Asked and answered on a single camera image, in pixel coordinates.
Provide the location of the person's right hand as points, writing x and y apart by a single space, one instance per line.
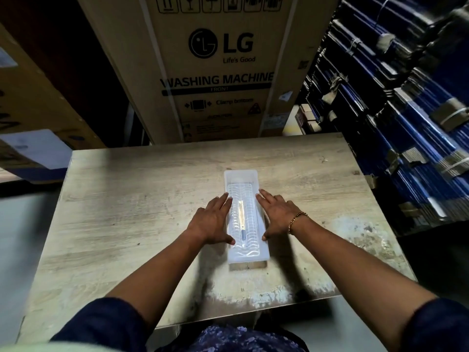
280 218

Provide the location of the person's left hand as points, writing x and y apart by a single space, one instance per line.
210 223

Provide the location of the person's right thumb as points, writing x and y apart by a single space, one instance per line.
267 236

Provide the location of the person's left thumb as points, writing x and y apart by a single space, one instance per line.
226 239

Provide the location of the clear plastic blister tray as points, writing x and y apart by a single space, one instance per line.
243 179

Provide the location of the person's left forearm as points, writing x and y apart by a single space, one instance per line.
157 276

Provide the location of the person's right forearm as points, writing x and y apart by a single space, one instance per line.
359 274

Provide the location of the dark blue patterned garment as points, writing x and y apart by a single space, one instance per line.
238 340

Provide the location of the small white sticker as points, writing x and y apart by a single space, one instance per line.
285 96

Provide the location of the large printed cardboard box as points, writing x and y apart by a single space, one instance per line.
205 69

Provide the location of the stack of blue flat boxes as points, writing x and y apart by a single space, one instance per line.
399 106

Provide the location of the pale green cloth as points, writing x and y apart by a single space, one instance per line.
55 348

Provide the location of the white paper sheet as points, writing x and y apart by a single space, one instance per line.
36 148

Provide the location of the plain brown cardboard box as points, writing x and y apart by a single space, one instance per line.
36 102

